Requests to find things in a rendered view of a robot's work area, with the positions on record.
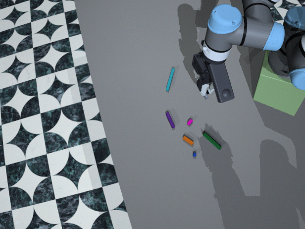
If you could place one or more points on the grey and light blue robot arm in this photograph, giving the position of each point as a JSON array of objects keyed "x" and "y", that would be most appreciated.
[{"x": 256, "y": 29}]

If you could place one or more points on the green rod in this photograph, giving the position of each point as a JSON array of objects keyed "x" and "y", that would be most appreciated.
[{"x": 212, "y": 141}]

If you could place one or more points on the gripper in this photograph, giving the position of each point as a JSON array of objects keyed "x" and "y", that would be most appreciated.
[{"x": 199, "y": 63}]

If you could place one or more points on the orange rod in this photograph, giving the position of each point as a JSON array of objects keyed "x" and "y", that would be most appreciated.
[{"x": 188, "y": 140}]

